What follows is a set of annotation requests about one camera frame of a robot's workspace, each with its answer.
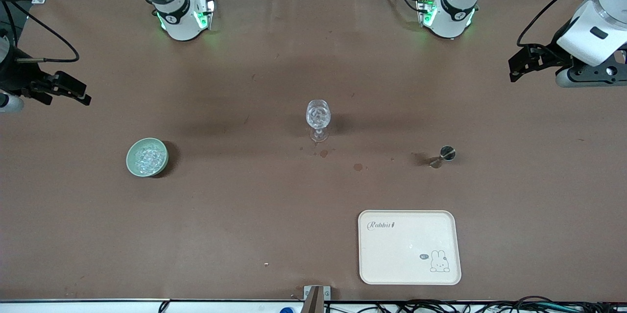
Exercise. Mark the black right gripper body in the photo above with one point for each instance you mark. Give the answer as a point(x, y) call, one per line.
point(15, 78)

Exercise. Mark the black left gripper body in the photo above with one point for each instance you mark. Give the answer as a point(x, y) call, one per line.
point(552, 54)

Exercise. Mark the steel double jigger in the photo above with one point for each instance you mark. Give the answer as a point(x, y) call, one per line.
point(447, 153)

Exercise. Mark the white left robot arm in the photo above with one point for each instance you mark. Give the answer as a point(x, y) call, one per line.
point(456, 14)

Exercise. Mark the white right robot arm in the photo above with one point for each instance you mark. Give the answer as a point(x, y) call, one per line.
point(179, 26)

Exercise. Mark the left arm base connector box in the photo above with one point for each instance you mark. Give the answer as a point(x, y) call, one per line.
point(427, 9)

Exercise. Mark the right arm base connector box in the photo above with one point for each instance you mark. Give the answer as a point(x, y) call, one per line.
point(205, 14)

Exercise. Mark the clear ice cubes heap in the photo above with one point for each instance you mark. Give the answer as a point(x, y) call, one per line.
point(149, 158)

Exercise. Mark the clear stemmed wine glass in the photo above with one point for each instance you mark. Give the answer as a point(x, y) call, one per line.
point(318, 114)

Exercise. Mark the pale green ceramic bowl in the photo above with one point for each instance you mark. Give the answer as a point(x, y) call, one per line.
point(132, 166)

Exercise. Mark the cream rabbit print tray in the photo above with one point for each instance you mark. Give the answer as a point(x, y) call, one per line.
point(406, 249)

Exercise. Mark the brown table cover sheet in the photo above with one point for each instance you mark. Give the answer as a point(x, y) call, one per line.
point(294, 205)

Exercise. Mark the blue cap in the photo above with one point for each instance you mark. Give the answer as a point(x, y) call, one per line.
point(287, 310)

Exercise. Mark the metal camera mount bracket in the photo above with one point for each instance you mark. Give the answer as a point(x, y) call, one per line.
point(313, 300)

